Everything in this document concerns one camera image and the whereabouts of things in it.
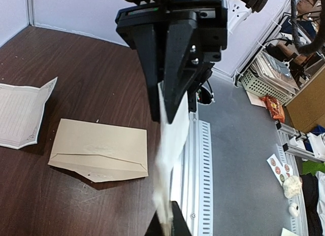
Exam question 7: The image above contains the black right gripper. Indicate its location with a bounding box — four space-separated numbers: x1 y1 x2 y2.
115 0 228 124

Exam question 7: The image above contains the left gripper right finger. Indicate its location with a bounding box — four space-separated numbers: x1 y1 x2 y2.
171 201 191 236

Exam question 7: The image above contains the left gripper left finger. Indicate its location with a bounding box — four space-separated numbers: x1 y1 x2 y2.
144 213 163 236

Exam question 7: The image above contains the brown kraft envelope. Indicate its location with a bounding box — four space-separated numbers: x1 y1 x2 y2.
48 119 148 183

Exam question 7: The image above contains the ornate letter sheet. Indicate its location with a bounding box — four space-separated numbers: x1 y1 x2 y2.
153 82 189 225
1 78 57 150

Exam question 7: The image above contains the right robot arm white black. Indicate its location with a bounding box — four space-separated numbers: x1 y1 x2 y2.
115 0 228 122

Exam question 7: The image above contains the right round circuit board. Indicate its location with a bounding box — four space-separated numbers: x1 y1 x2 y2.
197 80 215 105

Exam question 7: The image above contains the white perforated storage basket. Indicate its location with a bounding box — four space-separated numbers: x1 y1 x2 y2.
239 69 295 105

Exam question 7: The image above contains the small white round device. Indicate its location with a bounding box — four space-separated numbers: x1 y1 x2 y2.
288 203 300 218

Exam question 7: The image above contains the round sticker sheet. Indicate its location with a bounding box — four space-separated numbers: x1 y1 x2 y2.
267 154 293 186

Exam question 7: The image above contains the crumpled white paper ball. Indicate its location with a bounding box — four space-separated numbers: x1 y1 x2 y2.
282 176 302 199

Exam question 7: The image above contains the orange snack packet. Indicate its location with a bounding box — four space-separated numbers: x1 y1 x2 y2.
261 95 285 123

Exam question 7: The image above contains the cardboard box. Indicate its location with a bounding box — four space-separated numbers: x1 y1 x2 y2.
286 69 324 132

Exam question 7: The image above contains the front aluminium slotted rail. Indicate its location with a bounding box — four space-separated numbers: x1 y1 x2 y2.
170 113 213 235

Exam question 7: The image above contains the left aluminium frame post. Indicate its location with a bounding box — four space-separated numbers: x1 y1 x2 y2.
26 0 35 26

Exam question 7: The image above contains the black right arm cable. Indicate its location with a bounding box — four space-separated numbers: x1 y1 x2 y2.
289 0 325 56

